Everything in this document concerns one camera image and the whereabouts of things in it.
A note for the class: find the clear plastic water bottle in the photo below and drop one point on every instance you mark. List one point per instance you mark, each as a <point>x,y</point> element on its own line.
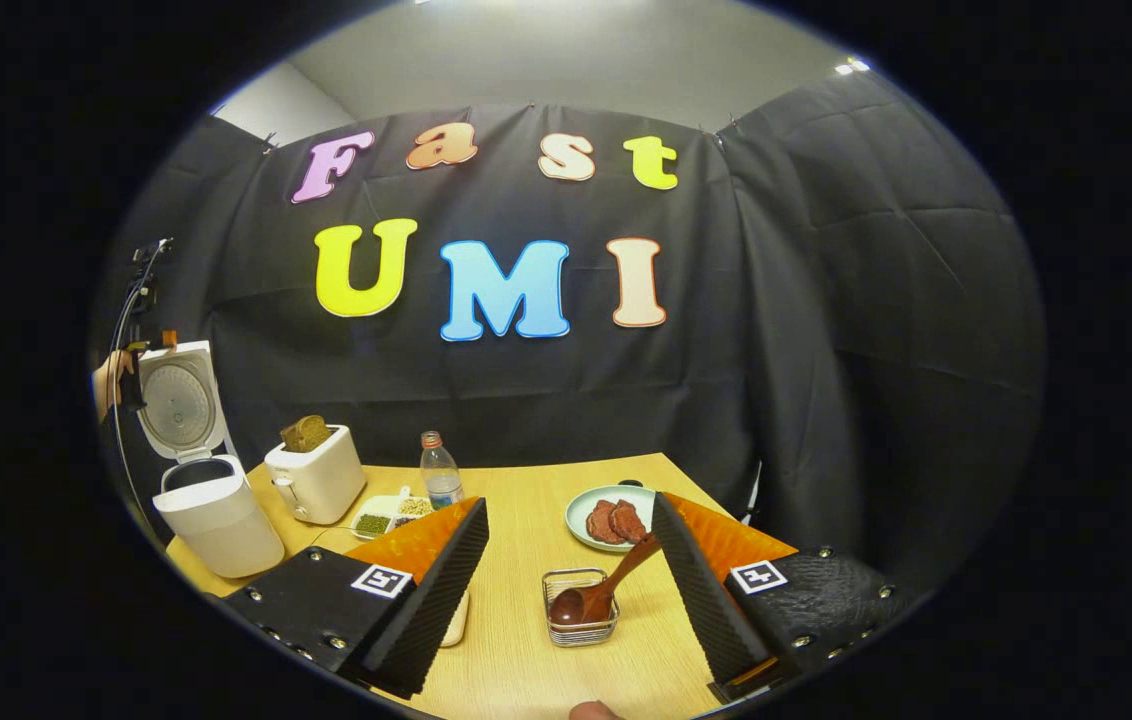
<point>442,480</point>

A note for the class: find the black backdrop cloth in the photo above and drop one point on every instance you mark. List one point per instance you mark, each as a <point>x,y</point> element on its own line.
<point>826,350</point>

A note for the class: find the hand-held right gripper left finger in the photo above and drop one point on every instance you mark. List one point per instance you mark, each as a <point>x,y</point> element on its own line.
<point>431,600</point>

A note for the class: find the brown bread slice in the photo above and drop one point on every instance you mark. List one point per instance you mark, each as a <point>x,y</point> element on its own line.
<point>306,434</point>

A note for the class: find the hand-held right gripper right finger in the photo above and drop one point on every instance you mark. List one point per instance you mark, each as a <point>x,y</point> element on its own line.
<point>701,600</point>

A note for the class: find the white rice cooker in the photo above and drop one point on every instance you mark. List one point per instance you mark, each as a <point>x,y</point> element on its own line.
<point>221,525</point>

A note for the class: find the small cream dish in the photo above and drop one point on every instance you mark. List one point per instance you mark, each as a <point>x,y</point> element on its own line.
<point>456,620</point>

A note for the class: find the pale green plate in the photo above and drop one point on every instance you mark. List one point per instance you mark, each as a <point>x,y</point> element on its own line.
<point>581,515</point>

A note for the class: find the white toaster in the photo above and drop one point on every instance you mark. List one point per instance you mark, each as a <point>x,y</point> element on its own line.
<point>326,480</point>

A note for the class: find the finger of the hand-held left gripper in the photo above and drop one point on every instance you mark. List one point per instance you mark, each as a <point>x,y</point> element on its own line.
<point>158,342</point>

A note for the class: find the brown wooden spoon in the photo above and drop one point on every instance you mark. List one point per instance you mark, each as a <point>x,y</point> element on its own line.
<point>591,600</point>

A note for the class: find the white divided rice dish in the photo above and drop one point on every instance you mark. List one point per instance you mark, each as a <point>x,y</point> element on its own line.
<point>391,515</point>

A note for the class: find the red meat slice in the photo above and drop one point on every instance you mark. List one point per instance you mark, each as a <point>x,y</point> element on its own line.
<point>603,525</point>
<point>631,520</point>

